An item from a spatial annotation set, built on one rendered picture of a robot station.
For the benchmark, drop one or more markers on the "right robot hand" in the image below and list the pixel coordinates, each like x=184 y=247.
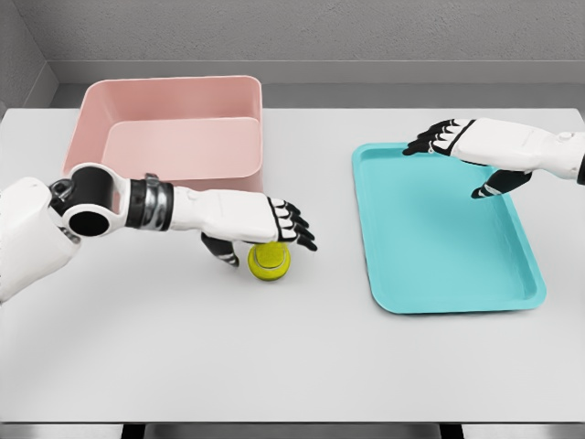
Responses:
x=491 y=142

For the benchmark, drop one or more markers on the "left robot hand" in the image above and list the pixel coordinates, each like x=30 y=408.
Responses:
x=249 y=219

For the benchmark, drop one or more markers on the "yellow-green tennis ball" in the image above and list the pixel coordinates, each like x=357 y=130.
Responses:
x=269 y=264

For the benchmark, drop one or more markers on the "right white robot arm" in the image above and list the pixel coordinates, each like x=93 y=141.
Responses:
x=560 y=151

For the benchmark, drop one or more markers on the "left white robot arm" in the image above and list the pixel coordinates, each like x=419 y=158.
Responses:
x=91 y=206

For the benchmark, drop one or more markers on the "blue plastic tray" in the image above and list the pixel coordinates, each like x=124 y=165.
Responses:
x=443 y=238

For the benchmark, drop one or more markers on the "pink plastic basket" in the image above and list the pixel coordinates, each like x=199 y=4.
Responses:
x=183 y=132

